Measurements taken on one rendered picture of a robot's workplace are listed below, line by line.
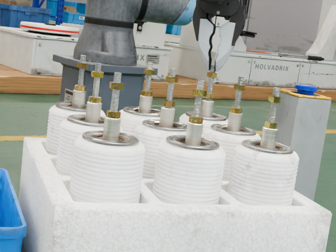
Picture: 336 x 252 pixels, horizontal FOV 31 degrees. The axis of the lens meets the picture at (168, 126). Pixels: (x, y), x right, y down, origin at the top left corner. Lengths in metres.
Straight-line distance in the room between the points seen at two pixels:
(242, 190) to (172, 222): 0.14
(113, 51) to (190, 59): 2.35
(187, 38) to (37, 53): 1.16
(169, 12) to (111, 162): 0.71
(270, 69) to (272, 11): 3.90
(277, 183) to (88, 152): 0.27
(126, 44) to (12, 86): 1.47
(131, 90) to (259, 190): 0.62
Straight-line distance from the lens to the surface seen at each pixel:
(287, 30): 7.53
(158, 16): 1.43
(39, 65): 2.93
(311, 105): 1.11
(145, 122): 0.94
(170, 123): 0.94
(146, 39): 3.30
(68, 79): 1.43
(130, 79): 1.39
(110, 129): 0.79
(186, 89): 3.33
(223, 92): 3.52
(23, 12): 5.39
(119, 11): 1.39
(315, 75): 4.21
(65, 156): 0.89
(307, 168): 1.13
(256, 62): 3.77
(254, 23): 7.93
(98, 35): 1.39
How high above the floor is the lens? 0.42
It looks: 10 degrees down
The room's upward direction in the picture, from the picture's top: 7 degrees clockwise
